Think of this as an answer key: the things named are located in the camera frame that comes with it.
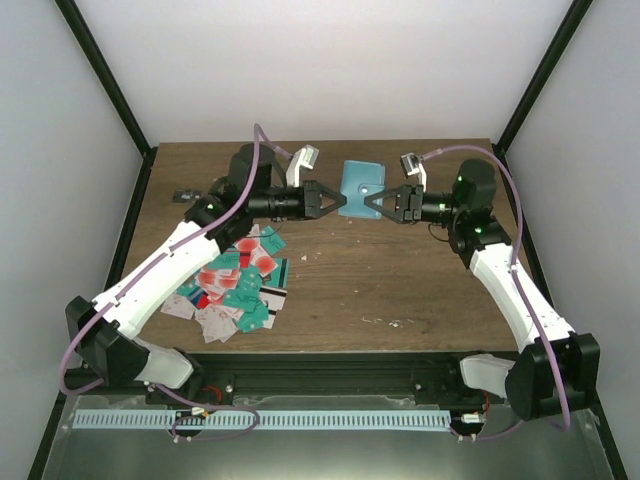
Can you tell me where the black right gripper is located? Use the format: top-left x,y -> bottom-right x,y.
365,185 -> 464,226

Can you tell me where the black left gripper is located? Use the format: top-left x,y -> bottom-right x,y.
249,180 -> 347,221

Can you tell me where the blue card holder wallet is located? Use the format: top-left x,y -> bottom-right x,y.
338,160 -> 386,220

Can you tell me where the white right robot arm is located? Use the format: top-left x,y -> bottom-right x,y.
326,154 -> 600,423

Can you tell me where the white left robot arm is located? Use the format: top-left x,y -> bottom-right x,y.
65,142 -> 347,404

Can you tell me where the teal card pile top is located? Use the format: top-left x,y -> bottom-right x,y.
252,233 -> 286,256

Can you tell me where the teal card pile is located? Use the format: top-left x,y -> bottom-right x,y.
236,300 -> 275,333
252,233 -> 286,256

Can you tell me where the red white circle card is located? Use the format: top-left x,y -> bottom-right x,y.
249,248 -> 278,276

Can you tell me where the white magnetic stripe card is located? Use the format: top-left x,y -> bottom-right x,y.
259,286 -> 287,314

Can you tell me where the teal card pile bottom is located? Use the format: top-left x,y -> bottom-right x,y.
236,300 -> 275,333

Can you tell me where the black VIP card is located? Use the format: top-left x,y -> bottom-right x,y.
172,189 -> 202,203

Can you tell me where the white floral card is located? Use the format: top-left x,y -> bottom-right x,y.
194,305 -> 238,343

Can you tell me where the light blue slotted strip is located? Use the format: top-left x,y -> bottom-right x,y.
72,409 -> 451,432

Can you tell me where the metal front plate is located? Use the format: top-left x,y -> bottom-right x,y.
42,397 -> 616,479

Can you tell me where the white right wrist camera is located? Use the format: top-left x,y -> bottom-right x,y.
400,153 -> 428,190

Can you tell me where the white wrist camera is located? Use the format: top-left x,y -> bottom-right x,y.
285,145 -> 319,187
400,153 -> 428,190

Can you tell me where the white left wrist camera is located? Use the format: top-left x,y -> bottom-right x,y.
285,145 -> 319,187

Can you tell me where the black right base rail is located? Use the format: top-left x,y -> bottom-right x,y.
501,174 -> 554,306

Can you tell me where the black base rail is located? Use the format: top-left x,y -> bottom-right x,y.
501,174 -> 554,306
105,147 -> 158,289

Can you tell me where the black front mounting rail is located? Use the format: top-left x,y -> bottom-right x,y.
64,351 -> 521,406

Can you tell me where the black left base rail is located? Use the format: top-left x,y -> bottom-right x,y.
105,147 -> 158,289

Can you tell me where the black right frame post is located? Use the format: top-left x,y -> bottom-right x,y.
493,0 -> 593,156

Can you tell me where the black frame post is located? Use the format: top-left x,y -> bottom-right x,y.
493,0 -> 593,156
53,0 -> 153,156

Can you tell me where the black left frame post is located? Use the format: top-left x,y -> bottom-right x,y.
53,0 -> 153,156

